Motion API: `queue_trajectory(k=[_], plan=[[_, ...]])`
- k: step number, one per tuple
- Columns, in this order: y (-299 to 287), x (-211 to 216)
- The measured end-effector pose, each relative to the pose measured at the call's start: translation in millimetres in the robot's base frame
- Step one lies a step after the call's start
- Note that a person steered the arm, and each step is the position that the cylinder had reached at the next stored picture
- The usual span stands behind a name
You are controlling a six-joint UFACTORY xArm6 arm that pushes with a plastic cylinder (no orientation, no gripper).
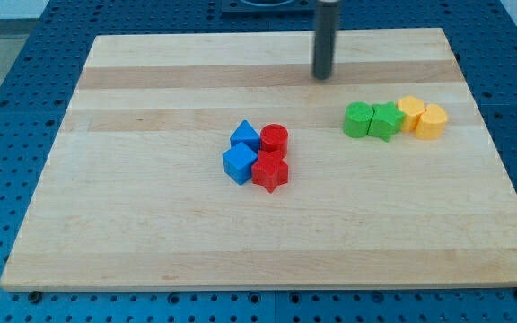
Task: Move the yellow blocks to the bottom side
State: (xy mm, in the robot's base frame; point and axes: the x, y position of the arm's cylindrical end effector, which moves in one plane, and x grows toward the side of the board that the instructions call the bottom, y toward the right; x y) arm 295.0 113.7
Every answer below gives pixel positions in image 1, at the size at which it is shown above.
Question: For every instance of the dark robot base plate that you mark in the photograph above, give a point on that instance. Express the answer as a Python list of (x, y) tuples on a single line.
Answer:
[(267, 6)]

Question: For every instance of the green cylinder block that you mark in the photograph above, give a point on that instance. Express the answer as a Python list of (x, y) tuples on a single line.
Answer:
[(358, 117)]

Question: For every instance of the red cylinder block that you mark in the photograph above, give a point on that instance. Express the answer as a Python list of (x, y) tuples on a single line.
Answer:
[(274, 137)]

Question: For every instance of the yellow hexagon block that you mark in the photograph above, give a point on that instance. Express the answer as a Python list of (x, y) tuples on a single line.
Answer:
[(413, 108)]

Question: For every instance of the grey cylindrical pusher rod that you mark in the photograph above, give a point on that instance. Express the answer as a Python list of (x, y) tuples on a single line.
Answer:
[(325, 30)]

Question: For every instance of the wooden board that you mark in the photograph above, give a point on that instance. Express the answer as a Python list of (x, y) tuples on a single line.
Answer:
[(133, 196)]

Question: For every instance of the red star block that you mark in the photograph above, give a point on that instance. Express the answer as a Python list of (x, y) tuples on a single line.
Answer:
[(270, 170)]

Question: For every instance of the blue triangle block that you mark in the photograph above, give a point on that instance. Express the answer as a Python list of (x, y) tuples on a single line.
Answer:
[(246, 134)]

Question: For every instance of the green star block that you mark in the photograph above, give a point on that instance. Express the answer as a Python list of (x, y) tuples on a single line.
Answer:
[(386, 121)]

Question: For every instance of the blue cube block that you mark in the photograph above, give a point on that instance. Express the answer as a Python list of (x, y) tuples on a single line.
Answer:
[(238, 161)]

